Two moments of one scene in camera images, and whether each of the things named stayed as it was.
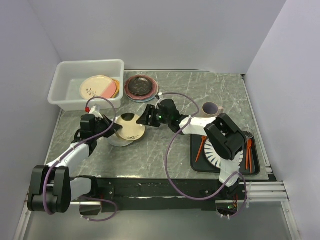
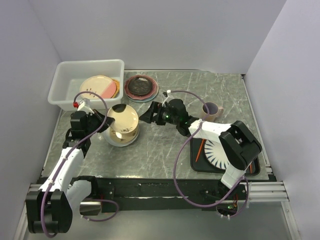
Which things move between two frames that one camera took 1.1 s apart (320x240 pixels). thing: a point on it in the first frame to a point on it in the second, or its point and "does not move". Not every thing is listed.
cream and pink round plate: [98, 86] does not move
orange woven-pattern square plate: [117, 88] does not move
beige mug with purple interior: [211, 109] does not move
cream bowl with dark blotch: [131, 130] to [126, 118]
